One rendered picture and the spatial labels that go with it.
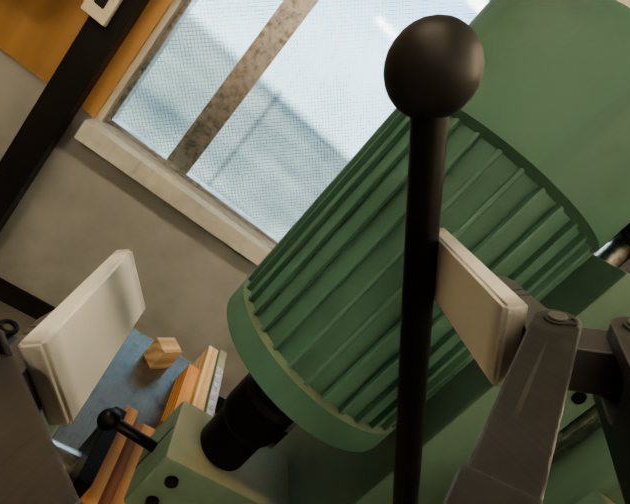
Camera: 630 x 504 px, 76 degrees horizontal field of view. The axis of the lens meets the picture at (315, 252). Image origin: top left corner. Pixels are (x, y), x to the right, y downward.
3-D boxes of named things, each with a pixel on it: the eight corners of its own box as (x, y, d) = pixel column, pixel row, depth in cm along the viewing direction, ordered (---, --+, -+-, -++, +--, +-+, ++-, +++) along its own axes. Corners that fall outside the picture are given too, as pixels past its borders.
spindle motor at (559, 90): (234, 266, 41) (458, 4, 34) (358, 354, 47) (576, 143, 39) (203, 379, 25) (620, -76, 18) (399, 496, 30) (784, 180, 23)
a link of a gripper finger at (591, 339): (560, 362, 10) (674, 354, 10) (477, 276, 15) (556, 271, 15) (550, 407, 11) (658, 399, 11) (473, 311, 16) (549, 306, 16)
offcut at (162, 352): (150, 369, 64) (164, 352, 63) (142, 353, 66) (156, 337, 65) (168, 368, 67) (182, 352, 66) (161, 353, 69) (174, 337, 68)
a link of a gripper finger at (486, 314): (505, 306, 12) (531, 304, 12) (429, 227, 18) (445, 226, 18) (492, 389, 13) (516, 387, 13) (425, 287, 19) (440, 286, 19)
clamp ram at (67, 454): (21, 430, 44) (64, 377, 42) (85, 460, 46) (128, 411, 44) (-40, 510, 36) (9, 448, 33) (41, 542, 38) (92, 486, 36)
